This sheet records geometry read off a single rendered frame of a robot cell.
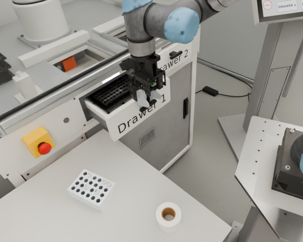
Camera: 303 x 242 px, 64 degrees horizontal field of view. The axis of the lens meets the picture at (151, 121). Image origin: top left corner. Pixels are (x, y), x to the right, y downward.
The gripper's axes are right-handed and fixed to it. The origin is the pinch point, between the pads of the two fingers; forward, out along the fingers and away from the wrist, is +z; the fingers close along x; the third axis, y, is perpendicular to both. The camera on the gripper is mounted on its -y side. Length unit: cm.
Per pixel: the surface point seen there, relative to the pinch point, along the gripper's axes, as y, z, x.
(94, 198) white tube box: 8.7, 12.0, -30.8
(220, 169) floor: 7, 91, 54
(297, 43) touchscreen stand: 15, 15, 99
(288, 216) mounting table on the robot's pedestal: 52, 15, 3
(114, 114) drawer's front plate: -1.5, -2.3, -11.5
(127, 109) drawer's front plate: -1.3, -1.0, -6.4
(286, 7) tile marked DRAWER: 10, -9, 80
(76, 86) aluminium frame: -17.4, -7.3, -13.9
